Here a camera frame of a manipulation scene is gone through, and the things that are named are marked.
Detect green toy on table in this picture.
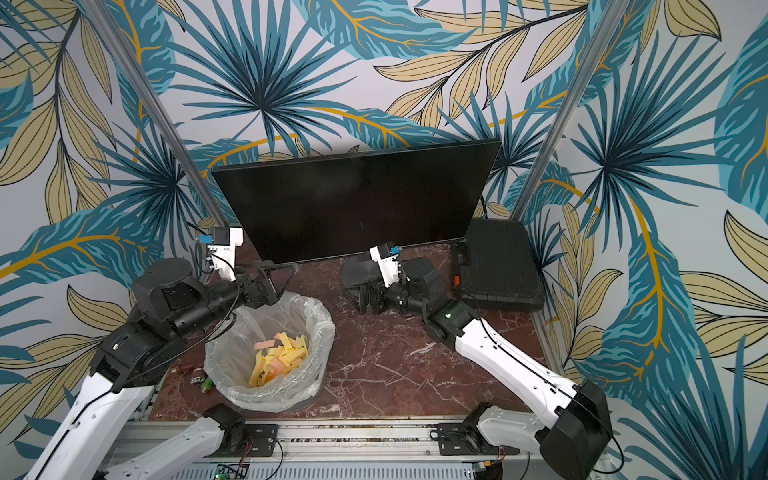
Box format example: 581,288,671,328
190,368,214,394

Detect grey round monitor stand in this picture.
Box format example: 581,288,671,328
341,254,383,289

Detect aluminium left corner post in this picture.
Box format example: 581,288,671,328
81,0,229,227

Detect bin with clear plastic bag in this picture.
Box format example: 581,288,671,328
204,292,336,413

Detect aluminium right corner post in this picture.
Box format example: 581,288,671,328
510,0,629,222

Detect black plastic tool case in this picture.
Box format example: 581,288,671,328
451,218,545,313

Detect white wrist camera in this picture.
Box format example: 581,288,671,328
369,242,401,288
198,227,244,281

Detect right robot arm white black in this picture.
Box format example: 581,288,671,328
341,256,614,479

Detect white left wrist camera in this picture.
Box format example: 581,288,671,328
198,227,244,281

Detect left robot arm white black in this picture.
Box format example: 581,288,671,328
26,258,284,479

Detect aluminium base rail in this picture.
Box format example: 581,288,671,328
97,407,577,479

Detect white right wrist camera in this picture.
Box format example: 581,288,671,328
369,242,401,288

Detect aluminium corner post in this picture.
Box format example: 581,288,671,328
510,0,629,222
81,0,229,227

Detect black computer monitor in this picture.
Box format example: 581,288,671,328
212,139,501,263

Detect pile of discarded sticky notes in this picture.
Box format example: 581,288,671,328
249,332,308,387

